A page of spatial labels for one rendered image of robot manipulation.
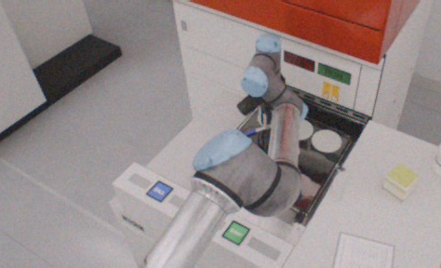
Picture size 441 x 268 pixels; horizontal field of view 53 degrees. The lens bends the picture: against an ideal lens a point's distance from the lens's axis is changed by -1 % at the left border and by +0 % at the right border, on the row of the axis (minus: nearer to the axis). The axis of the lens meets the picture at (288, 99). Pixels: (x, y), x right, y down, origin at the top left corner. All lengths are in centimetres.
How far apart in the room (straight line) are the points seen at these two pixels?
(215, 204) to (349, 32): 65
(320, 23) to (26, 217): 193
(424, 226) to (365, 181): 20
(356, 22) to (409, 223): 57
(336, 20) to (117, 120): 199
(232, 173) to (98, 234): 168
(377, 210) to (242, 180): 52
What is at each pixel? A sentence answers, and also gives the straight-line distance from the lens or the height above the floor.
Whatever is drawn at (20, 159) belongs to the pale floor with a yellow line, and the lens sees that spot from 297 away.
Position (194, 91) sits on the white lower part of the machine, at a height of 74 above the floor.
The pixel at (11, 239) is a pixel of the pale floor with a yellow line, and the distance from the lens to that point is 264.
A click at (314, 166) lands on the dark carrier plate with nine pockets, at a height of 90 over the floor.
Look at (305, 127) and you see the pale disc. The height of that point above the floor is 90.
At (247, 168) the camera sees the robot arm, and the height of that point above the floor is 132.
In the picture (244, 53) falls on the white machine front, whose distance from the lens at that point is 160.
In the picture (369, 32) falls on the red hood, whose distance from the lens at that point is 124.
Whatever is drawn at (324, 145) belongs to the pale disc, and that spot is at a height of 90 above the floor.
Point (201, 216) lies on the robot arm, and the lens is 85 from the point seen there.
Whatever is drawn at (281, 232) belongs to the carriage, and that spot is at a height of 88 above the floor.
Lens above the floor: 200
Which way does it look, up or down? 43 degrees down
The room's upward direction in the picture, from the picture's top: 2 degrees clockwise
